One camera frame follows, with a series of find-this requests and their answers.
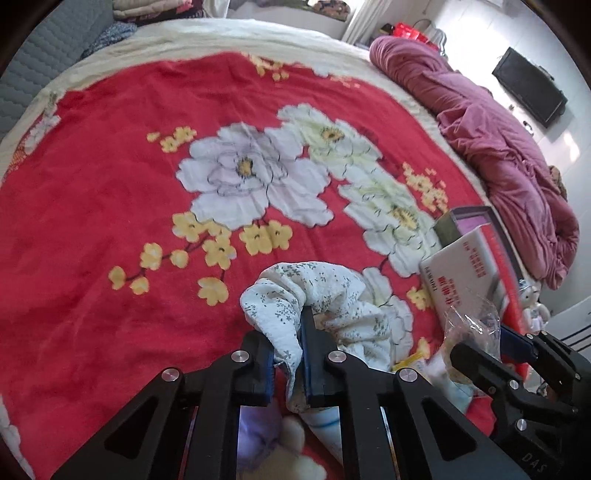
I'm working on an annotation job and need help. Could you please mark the light blue tissue pack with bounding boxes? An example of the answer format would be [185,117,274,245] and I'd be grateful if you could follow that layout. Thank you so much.
[426,357,474,414]

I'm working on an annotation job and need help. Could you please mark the pink teddy bear with crown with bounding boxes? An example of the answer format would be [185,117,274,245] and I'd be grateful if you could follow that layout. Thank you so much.
[519,280,551,334]

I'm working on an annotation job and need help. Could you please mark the purple satin scrunchie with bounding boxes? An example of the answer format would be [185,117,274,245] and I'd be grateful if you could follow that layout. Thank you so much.
[236,400,281,472]

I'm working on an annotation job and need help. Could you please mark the cream plush rabbit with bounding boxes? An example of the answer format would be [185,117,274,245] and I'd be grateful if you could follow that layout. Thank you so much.
[236,416,328,480]

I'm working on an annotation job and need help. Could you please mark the white floral scrunchie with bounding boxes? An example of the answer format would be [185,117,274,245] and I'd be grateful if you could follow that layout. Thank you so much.
[239,262,393,413]

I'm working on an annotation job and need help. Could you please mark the red cardboard box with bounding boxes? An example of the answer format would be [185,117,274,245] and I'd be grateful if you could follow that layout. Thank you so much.
[419,221,530,375]

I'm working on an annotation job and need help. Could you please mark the dark tray with pink book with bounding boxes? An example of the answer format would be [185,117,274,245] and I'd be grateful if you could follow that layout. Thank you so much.
[434,204,525,287]

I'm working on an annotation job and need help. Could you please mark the pink crumpled duvet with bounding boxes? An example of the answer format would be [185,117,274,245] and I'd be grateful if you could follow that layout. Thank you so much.
[370,36,580,290]

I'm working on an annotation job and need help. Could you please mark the brown clothes heap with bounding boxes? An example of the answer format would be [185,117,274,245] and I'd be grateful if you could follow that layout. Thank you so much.
[549,165,568,200]

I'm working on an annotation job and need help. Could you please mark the red floral blanket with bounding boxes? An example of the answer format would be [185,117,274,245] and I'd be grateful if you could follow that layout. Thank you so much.
[1,52,485,479]

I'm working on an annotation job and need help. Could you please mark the red gift bags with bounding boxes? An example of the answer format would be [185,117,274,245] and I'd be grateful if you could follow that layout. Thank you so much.
[380,18,447,57]

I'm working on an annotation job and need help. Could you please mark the beige bed sheet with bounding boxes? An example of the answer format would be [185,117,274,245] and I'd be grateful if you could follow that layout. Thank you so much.
[1,18,490,204]

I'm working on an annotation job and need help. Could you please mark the white curtain right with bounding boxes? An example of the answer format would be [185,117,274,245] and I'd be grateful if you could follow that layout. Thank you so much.
[342,0,392,45]

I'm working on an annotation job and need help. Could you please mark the blue patterned pillow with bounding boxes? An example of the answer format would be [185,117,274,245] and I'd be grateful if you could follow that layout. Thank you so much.
[80,21,138,59]

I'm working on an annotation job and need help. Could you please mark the clothes on window sill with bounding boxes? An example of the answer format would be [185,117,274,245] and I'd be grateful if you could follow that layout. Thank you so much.
[228,0,352,21]

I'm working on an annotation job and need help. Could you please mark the folded clothes pile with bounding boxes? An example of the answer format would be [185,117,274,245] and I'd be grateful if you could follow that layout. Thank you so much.
[112,0,205,26]

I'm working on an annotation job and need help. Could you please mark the grey quilted headboard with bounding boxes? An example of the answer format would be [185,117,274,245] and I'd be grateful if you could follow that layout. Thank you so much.
[1,1,113,135]

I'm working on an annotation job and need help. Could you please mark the black wall television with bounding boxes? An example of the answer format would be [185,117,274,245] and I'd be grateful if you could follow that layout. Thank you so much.
[492,47,568,128]

